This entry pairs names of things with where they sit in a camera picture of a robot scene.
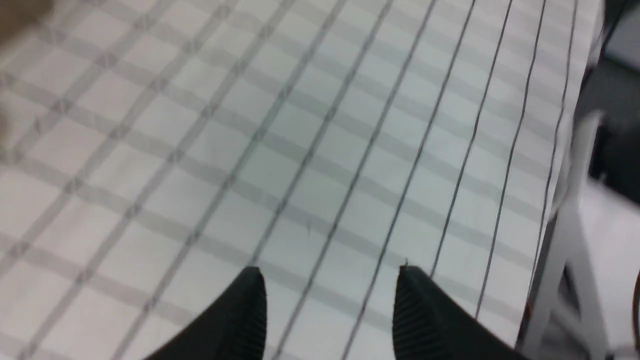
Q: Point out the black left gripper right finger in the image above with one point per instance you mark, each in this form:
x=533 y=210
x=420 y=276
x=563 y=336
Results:
x=427 y=324

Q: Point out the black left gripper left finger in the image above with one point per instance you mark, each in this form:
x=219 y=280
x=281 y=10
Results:
x=233 y=327

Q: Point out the white checkered table cloth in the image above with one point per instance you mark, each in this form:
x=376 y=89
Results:
x=151 y=149

